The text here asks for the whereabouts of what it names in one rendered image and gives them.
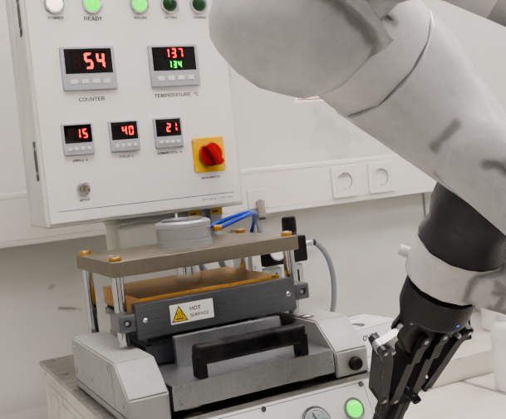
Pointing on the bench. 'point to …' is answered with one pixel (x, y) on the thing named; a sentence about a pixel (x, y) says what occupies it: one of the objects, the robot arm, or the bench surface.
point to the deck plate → (58, 370)
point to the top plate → (187, 247)
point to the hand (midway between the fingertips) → (389, 413)
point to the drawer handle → (248, 346)
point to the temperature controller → (174, 52)
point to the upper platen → (184, 283)
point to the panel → (284, 409)
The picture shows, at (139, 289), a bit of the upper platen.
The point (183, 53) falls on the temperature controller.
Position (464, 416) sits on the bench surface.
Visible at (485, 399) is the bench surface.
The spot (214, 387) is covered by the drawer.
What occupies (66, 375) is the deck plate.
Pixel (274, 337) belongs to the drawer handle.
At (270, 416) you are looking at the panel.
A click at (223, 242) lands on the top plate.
